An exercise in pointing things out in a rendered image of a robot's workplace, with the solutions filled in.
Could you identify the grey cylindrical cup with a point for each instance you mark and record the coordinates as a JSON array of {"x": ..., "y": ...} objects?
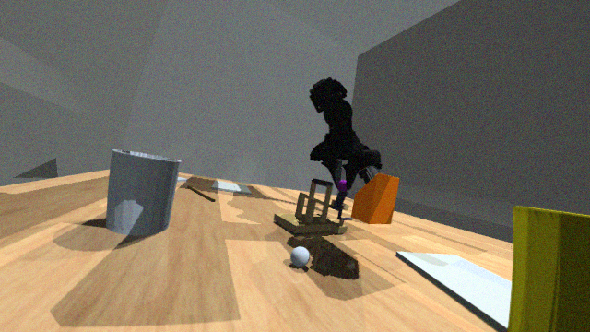
[{"x": 140, "y": 193}]

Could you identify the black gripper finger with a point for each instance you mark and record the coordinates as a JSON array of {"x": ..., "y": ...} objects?
[
  {"x": 335, "y": 169},
  {"x": 351, "y": 172}
]

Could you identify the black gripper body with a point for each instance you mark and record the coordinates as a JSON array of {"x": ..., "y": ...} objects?
[{"x": 362, "y": 158}]

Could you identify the grey ball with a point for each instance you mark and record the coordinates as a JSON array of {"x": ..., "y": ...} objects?
[{"x": 299, "y": 256}]

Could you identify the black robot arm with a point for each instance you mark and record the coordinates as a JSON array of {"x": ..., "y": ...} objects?
[{"x": 338, "y": 114}]

